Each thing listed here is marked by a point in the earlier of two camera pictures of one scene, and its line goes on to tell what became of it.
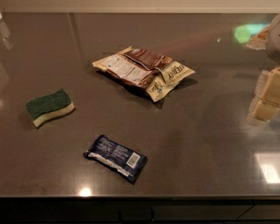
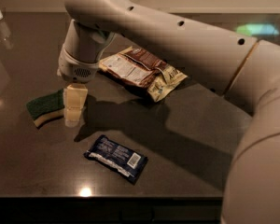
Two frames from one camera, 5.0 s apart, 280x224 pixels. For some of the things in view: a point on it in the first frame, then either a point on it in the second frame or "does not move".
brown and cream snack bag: (148, 71) does not move
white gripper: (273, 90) → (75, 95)
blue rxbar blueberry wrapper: (116, 157) does not move
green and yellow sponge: (40, 109) does not move
